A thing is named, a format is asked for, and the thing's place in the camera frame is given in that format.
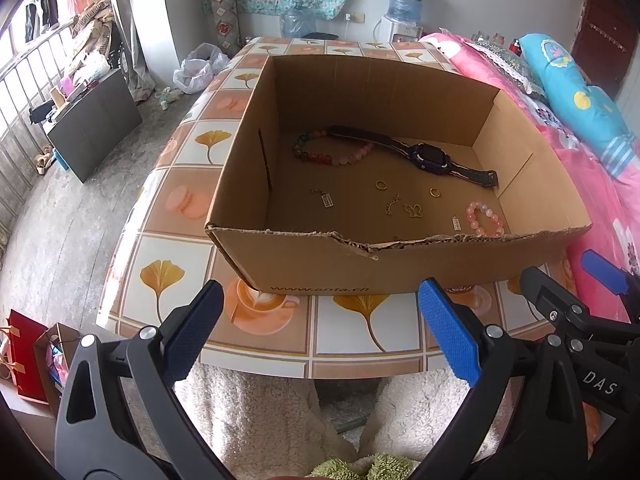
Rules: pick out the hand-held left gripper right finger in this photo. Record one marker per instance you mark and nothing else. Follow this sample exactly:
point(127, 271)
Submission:
point(450, 335)

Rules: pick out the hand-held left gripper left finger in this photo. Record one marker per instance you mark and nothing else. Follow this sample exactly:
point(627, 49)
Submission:
point(190, 330)

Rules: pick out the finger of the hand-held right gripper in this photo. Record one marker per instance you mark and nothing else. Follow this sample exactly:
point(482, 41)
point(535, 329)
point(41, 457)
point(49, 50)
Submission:
point(545, 292)
point(602, 267)

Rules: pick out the small silver abacus charm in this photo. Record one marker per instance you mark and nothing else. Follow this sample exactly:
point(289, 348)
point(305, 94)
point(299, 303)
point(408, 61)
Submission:
point(455, 223)

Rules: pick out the brown cardboard box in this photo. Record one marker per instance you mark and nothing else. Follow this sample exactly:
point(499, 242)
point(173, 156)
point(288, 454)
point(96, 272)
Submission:
point(350, 270)

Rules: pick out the gold butterfly pendant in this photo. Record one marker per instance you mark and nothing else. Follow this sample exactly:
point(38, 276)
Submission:
point(412, 208)

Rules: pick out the dark purple smart watch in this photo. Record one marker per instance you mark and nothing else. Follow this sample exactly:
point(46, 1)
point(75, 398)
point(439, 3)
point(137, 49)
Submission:
point(430, 152)

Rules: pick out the pink floral blanket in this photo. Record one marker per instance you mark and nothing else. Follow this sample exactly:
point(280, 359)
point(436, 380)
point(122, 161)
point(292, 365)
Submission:
point(590, 185)

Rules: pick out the white fluffy clothing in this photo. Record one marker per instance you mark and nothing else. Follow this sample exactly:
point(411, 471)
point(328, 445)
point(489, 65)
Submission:
point(260, 420)

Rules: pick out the brown paper bag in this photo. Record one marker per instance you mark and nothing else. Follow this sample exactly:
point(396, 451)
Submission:
point(60, 335)

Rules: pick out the coffee and leaf print tablecloth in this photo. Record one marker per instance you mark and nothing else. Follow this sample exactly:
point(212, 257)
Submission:
point(170, 195)

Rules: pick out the green fluffy cloth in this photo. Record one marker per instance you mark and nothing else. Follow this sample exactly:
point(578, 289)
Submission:
point(350, 467)

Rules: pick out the red paper bag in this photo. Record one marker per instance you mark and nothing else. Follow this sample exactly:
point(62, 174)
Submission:
point(25, 355)

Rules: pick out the blue cartoon pillow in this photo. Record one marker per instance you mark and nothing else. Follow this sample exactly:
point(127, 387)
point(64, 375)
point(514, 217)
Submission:
point(575, 85)

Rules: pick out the lace trimmed grey pillow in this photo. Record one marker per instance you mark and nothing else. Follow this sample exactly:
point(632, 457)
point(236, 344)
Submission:
point(510, 65)

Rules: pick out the pair of sandals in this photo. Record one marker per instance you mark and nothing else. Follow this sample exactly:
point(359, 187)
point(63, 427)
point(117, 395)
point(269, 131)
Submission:
point(42, 160)

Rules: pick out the dark cabinet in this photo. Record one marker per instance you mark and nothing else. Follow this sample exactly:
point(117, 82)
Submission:
point(95, 125)

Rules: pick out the dark red door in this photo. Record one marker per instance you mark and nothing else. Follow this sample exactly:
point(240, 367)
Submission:
point(600, 20)

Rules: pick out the white plastic bag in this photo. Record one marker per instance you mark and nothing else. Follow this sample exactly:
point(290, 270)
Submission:
point(200, 67)

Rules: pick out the metal railing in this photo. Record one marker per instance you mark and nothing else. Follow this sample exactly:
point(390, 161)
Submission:
point(10, 110)

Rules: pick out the white water dispenser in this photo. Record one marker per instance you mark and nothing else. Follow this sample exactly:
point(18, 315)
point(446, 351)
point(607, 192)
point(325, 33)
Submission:
point(387, 30)

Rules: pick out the pile of clothes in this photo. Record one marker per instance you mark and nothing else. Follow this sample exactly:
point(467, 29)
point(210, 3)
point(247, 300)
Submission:
point(92, 25)

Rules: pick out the long patterned cushion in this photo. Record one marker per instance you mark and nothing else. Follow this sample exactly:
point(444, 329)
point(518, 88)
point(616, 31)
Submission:
point(222, 10)

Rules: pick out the empty clear water jug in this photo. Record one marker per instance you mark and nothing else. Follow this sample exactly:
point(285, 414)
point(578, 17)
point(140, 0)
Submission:
point(300, 22)

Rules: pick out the white wall socket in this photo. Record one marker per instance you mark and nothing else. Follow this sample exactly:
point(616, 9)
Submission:
point(356, 17)

